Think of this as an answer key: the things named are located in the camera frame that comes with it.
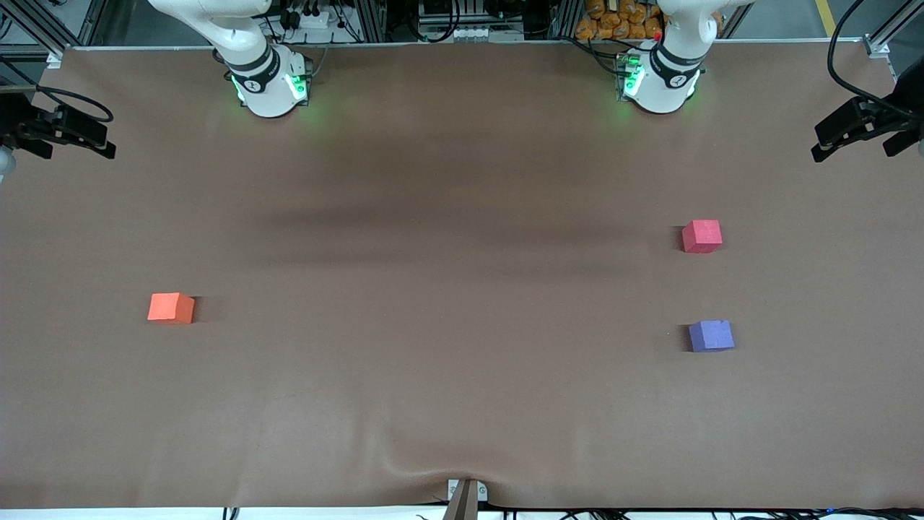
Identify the silver table edge rail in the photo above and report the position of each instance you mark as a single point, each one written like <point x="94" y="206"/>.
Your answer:
<point x="469" y="44"/>

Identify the purple foam block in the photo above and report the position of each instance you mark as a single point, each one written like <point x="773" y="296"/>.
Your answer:
<point x="711" y="336"/>

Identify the brown table mat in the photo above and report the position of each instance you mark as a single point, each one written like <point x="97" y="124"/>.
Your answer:
<point x="433" y="289"/>

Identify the white power strip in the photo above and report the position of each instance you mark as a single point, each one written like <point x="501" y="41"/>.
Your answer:
<point x="307" y="18"/>

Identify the red foam block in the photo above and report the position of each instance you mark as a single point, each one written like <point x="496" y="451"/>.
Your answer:
<point x="702" y="236"/>

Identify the metal table clamp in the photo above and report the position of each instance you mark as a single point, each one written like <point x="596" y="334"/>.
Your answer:
<point x="465" y="498"/>

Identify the metal corner bracket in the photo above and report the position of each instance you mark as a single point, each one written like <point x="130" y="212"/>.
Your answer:
<point x="877" y="47"/>
<point x="54" y="59"/>

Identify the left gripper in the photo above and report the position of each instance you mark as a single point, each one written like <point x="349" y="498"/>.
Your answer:
<point x="897" y="117"/>

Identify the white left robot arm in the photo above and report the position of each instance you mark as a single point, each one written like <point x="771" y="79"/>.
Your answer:
<point x="668" y="79"/>

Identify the white connector strip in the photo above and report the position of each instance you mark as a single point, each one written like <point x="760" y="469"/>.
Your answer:
<point x="473" y="32"/>

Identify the orange foam block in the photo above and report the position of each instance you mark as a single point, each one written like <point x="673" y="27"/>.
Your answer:
<point x="171" y="307"/>

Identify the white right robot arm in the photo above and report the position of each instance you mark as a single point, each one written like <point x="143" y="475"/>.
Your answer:
<point x="253" y="79"/>

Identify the bag of orange items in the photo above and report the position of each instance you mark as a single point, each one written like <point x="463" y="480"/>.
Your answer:
<point x="613" y="18"/>

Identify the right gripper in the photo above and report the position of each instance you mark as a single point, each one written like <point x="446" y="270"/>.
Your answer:
<point x="20" y="124"/>

